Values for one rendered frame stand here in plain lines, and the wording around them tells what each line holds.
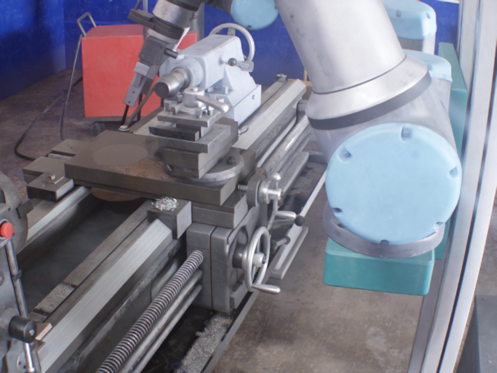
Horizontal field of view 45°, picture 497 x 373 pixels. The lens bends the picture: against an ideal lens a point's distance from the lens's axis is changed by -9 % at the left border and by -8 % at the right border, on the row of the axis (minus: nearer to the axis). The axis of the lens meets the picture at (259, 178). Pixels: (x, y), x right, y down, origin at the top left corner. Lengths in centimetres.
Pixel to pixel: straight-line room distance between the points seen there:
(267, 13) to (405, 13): 27
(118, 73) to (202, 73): 235
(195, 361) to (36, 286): 56
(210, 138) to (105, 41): 290
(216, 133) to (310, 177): 137
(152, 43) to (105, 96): 346
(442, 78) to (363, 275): 30
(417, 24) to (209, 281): 109
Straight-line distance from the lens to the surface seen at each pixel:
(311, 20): 67
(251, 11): 126
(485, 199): 106
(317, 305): 301
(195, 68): 242
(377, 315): 298
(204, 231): 195
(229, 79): 261
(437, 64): 86
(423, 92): 69
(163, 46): 138
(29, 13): 643
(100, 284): 165
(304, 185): 317
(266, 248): 209
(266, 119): 273
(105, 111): 487
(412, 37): 131
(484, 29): 97
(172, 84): 228
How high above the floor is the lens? 176
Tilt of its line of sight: 25 degrees down
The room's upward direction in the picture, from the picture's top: 1 degrees clockwise
